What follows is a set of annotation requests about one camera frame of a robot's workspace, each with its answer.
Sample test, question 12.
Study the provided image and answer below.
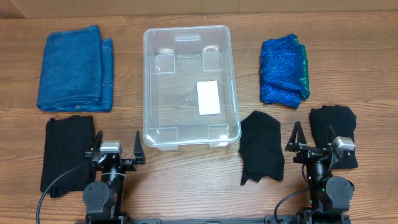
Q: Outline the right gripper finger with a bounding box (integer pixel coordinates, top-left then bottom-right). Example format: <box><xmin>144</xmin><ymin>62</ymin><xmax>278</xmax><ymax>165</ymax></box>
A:
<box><xmin>328</xmin><ymin>125</ymin><xmax>337</xmax><ymax>146</ymax></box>
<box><xmin>287</xmin><ymin>121</ymin><xmax>307</xmax><ymax>146</ymax></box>

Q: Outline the black cloth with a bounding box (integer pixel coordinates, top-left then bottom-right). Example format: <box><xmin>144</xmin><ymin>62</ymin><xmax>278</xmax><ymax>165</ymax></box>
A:
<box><xmin>239</xmin><ymin>111</ymin><xmax>285</xmax><ymax>185</ymax></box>
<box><xmin>40</xmin><ymin>115</ymin><xmax>95</xmax><ymax>198</ymax></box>
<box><xmin>308</xmin><ymin>105</ymin><xmax>359</xmax><ymax>170</ymax></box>

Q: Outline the blue sparkly cloth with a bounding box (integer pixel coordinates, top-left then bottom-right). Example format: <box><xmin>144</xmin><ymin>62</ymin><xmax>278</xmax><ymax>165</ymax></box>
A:
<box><xmin>260</xmin><ymin>34</ymin><xmax>310</xmax><ymax>109</ymax></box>

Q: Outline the clear plastic container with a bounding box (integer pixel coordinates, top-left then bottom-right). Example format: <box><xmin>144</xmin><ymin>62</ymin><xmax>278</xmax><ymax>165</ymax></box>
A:
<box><xmin>143</xmin><ymin>25</ymin><xmax>241</xmax><ymax>151</ymax></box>

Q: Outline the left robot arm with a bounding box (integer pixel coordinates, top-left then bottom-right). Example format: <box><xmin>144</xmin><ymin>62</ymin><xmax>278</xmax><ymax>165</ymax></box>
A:
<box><xmin>83</xmin><ymin>131</ymin><xmax>146</xmax><ymax>223</ymax></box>

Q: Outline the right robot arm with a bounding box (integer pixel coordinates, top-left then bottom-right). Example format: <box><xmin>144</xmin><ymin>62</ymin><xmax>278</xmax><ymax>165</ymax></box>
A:
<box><xmin>285</xmin><ymin>121</ymin><xmax>355</xmax><ymax>223</ymax></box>

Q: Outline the folded blue denim cloth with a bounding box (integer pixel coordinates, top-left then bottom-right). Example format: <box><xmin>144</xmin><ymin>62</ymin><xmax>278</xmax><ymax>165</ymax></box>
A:
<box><xmin>37</xmin><ymin>25</ymin><xmax>114</xmax><ymax>112</ymax></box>

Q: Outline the white paper label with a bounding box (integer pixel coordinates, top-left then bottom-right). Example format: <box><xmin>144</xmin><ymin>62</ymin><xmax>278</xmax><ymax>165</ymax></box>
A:
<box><xmin>197</xmin><ymin>80</ymin><xmax>221</xmax><ymax>115</ymax></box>

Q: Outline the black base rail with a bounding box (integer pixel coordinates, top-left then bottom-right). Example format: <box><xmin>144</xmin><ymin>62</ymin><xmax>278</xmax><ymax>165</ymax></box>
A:
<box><xmin>76</xmin><ymin>215</ymin><xmax>351</xmax><ymax>224</ymax></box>

